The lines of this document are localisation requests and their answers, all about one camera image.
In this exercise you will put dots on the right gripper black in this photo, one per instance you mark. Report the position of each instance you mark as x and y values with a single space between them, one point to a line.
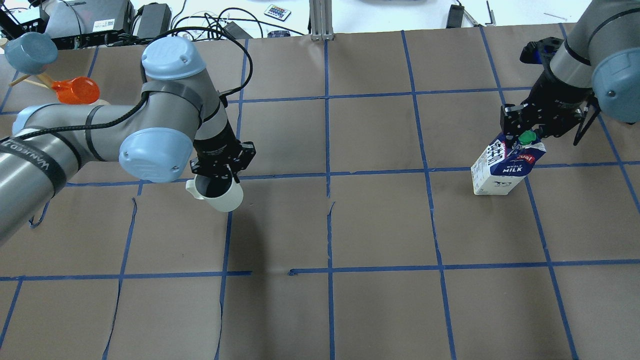
554 98

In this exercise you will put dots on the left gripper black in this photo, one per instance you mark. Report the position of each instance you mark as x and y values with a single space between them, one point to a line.
214 144

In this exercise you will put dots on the white mug grey inside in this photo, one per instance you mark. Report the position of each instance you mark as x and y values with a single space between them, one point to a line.
224 193

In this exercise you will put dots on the blue white milk carton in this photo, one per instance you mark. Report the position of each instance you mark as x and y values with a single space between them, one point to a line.
501 167

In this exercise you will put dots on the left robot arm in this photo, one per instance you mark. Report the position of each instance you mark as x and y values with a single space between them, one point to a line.
180 121

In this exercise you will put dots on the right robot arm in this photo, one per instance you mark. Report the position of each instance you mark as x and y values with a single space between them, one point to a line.
595 69

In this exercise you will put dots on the black power adapter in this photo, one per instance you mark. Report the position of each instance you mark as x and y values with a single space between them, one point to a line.
455 16

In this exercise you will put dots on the black power brick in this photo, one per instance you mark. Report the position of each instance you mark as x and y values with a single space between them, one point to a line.
152 20

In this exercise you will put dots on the small remote control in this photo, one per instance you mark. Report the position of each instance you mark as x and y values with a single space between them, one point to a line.
277 12

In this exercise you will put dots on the orange mug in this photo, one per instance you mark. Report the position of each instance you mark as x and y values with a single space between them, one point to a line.
81 90

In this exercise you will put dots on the brown paper table cover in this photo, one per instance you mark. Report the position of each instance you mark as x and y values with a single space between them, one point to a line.
359 236

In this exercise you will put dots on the black computer box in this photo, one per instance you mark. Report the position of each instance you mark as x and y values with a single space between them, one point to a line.
77 24

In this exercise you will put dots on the blue mug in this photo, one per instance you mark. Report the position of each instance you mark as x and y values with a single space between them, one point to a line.
31 53

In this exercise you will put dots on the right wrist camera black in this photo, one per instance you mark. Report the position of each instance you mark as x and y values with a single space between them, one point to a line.
541 51

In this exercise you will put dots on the aluminium frame post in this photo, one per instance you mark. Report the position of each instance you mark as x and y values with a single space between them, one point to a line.
321 20

